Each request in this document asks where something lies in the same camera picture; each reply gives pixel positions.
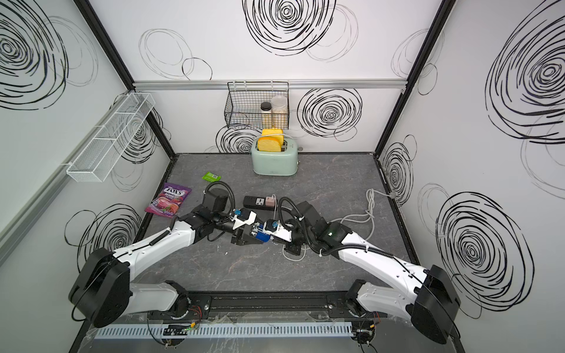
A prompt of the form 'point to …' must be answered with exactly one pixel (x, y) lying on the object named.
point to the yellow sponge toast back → (268, 132)
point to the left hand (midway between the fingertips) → (264, 233)
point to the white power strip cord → (369, 215)
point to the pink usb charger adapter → (269, 201)
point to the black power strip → (257, 202)
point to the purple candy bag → (168, 202)
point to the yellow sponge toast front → (268, 144)
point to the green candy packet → (211, 177)
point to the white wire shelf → (97, 159)
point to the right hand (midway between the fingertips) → (275, 238)
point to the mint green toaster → (284, 163)
